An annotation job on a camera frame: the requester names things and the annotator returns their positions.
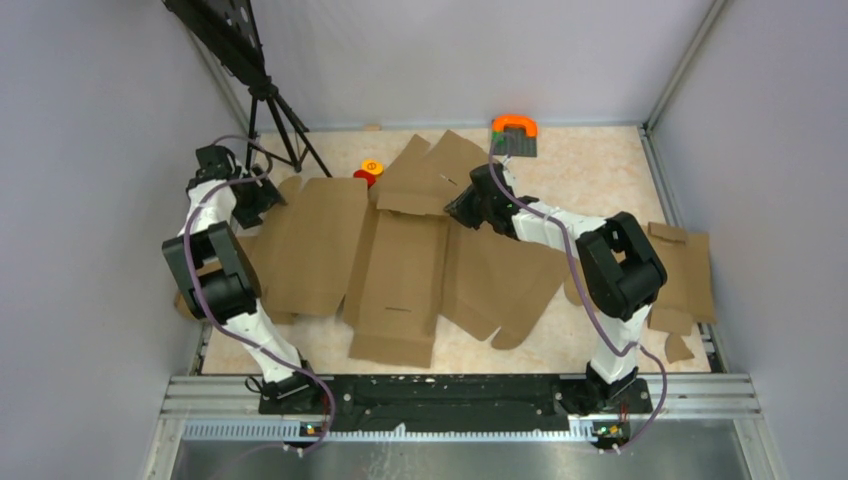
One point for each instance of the large cardboard box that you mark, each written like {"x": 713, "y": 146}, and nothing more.
{"x": 363, "y": 289}

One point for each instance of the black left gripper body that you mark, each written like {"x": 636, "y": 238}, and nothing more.
{"x": 254, "y": 201}

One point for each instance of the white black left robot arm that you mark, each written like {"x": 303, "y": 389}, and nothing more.
{"x": 214, "y": 275}

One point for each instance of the small red toy piece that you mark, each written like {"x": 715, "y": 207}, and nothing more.
{"x": 370, "y": 170}

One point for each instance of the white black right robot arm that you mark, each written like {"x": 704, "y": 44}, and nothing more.
{"x": 617, "y": 272}

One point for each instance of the flat cardboard blank underneath left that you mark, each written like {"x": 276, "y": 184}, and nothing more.
{"x": 426, "y": 184}

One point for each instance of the aluminium frame rail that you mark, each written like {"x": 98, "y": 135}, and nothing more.
{"x": 702, "y": 426}

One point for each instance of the flat cardboard blank at right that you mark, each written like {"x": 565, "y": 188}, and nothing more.
{"x": 684, "y": 303}

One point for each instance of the orange green grey toy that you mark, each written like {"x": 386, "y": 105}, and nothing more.
{"x": 514, "y": 135}

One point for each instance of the black tripod stand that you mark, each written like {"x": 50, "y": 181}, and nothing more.
{"x": 228, "y": 29}

